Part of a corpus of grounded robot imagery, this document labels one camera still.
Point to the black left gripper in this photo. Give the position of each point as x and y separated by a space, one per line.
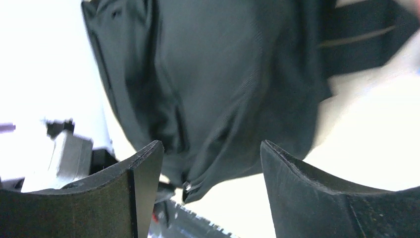
101 159

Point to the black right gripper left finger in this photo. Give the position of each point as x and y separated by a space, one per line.
116 202

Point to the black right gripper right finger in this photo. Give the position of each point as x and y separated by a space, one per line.
307 202

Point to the black student backpack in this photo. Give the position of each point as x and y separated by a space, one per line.
212 79

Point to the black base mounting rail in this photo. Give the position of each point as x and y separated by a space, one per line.
172 220

